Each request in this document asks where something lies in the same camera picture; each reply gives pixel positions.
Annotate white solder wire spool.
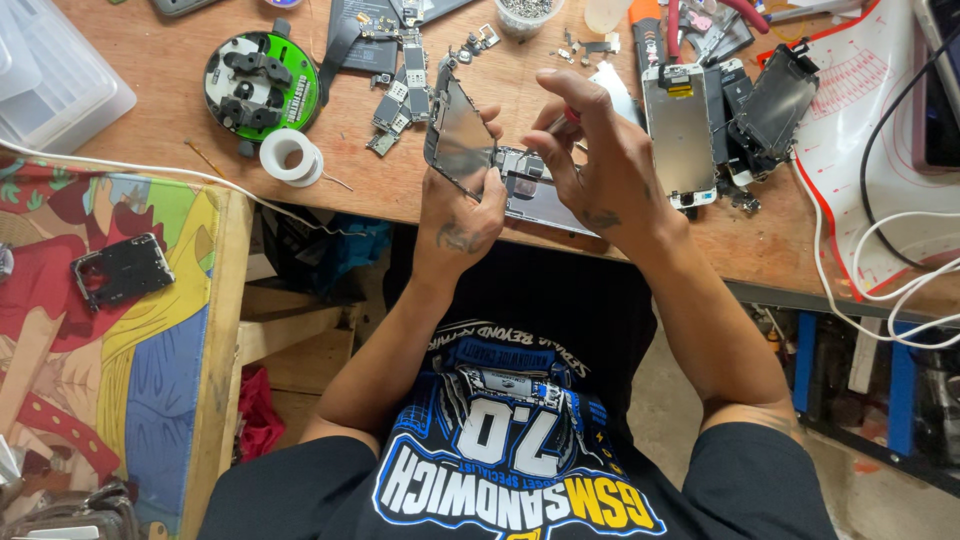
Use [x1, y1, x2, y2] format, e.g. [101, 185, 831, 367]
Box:
[259, 128, 326, 189]

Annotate black phone middle frame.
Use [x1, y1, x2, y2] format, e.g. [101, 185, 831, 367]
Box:
[70, 231, 177, 313]

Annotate thin white cable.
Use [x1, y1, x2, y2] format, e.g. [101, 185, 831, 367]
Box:
[0, 138, 365, 238]

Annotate phone with dark screen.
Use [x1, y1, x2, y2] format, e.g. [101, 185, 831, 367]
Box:
[909, 0, 960, 175]

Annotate green round glass fixture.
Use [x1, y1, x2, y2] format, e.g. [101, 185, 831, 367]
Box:
[203, 18, 323, 144]

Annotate long phone logic board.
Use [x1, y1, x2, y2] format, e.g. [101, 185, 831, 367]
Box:
[400, 28, 433, 123]

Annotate black phone screen with frame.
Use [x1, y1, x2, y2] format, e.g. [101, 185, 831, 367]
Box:
[729, 43, 821, 165]

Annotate orange and black tool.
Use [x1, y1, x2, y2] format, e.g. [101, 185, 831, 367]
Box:
[628, 0, 667, 78]

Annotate blue and black rack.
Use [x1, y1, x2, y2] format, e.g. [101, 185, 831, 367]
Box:
[746, 302, 960, 500]

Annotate blue plastic bag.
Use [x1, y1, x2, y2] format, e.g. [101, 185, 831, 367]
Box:
[261, 212, 394, 295]

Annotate black cable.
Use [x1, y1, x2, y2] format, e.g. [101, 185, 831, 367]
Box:
[859, 36, 960, 273]

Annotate colourful cartoon mat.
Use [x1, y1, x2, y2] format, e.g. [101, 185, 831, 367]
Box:
[0, 153, 224, 540]

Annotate black phone screen assembly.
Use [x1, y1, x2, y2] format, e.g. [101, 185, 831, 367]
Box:
[423, 63, 499, 202]

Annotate white phone screen assembly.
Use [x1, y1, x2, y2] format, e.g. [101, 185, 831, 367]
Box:
[642, 63, 719, 210]

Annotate white charging cables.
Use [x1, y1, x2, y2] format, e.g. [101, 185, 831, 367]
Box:
[792, 163, 960, 351]

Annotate black printed shirt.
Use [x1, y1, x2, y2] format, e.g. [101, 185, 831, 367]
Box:
[196, 225, 840, 540]

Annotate black phone battery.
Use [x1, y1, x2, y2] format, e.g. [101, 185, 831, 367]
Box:
[327, 0, 404, 77]

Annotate heap of grey phone parts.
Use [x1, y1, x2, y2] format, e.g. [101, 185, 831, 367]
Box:
[0, 435, 142, 540]

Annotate wooden side table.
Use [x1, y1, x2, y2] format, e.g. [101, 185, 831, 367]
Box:
[177, 186, 256, 540]

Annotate clear cup of screws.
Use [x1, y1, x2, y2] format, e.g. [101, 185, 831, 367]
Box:
[494, 0, 565, 40]

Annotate person's left hand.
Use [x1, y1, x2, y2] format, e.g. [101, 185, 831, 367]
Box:
[417, 103, 510, 261]

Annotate black flex ribbon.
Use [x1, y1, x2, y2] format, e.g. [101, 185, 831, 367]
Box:
[317, 16, 363, 108]

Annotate translucent plastic bottle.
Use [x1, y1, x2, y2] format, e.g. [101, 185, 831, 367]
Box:
[583, 0, 633, 36]

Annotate red cloth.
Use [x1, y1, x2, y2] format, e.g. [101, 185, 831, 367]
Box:
[237, 365, 288, 464]

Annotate clear plastic storage box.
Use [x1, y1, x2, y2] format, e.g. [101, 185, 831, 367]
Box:
[0, 0, 138, 156]

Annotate person's right hand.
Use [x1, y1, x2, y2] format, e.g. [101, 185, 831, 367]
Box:
[520, 68, 680, 250]

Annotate red-tipped small screwdriver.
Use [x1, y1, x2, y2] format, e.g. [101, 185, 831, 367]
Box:
[525, 105, 583, 157]

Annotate silver phone body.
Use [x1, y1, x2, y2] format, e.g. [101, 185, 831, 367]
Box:
[491, 145, 601, 239]

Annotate red-handled pliers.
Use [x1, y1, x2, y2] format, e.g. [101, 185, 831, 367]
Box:
[666, 0, 772, 67]

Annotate white silicone mat red edge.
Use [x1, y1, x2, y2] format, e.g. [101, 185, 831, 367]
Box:
[756, 0, 960, 303]

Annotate small phone logic board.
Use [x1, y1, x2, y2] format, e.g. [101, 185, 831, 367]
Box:
[365, 66, 412, 158]

